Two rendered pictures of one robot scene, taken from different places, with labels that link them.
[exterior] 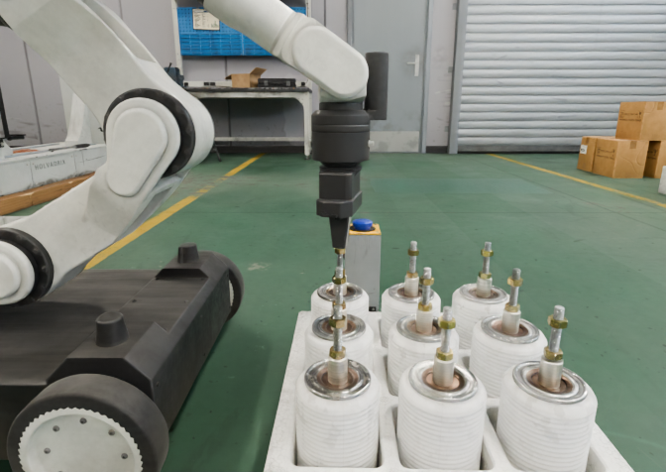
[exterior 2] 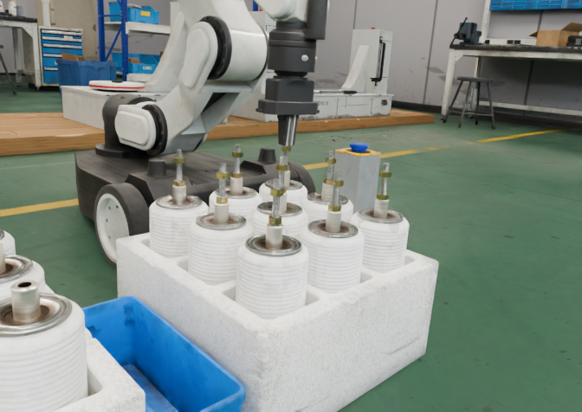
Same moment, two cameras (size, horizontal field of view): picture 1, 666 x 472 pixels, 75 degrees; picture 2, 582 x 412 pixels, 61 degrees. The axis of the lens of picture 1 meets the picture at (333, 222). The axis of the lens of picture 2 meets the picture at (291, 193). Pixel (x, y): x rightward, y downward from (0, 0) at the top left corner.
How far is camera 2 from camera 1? 0.68 m
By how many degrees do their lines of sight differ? 42
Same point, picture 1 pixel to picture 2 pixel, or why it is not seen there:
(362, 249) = (345, 167)
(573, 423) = (247, 266)
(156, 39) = not seen: outside the picture
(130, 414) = (128, 208)
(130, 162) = (190, 64)
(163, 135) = (205, 47)
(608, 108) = not seen: outside the picture
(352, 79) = (277, 3)
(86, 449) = (117, 225)
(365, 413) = (168, 219)
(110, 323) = (152, 162)
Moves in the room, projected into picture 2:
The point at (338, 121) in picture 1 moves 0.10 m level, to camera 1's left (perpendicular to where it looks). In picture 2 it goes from (274, 36) to (238, 35)
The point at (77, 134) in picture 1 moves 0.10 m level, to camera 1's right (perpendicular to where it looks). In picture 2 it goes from (352, 82) to (361, 83)
